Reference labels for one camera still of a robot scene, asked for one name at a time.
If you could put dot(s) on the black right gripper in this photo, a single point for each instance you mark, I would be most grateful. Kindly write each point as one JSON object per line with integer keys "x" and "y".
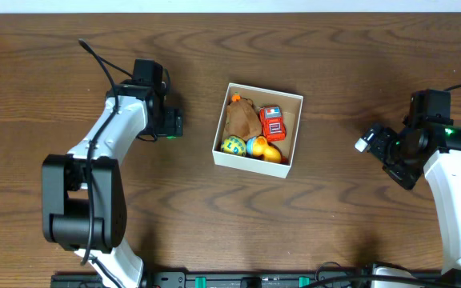
{"x": 406, "y": 177}

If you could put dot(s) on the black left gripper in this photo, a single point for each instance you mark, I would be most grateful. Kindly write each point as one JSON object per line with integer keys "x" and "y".
{"x": 170, "y": 122}

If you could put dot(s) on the yellow ball blue letters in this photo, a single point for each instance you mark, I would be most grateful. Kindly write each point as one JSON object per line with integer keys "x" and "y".
{"x": 234, "y": 145}

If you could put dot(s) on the brown plush capybara toy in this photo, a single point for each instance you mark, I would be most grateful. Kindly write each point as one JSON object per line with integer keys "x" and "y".
{"x": 241, "y": 118}

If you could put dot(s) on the orange rubber duck blue cap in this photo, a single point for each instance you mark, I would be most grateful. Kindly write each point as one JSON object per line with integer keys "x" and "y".
{"x": 259, "y": 147}

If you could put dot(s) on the red toy car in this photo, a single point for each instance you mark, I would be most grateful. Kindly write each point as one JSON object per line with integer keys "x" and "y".
{"x": 271, "y": 118}

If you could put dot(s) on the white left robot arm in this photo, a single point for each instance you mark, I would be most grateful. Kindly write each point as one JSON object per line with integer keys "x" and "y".
{"x": 83, "y": 202}

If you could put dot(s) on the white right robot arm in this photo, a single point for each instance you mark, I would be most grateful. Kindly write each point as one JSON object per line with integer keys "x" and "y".
{"x": 431, "y": 150}

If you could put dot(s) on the white open cardboard box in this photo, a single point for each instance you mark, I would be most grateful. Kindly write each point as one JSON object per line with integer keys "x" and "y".
{"x": 291, "y": 106}

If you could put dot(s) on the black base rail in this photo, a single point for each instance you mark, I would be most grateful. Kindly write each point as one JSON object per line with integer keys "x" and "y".
{"x": 327, "y": 271}

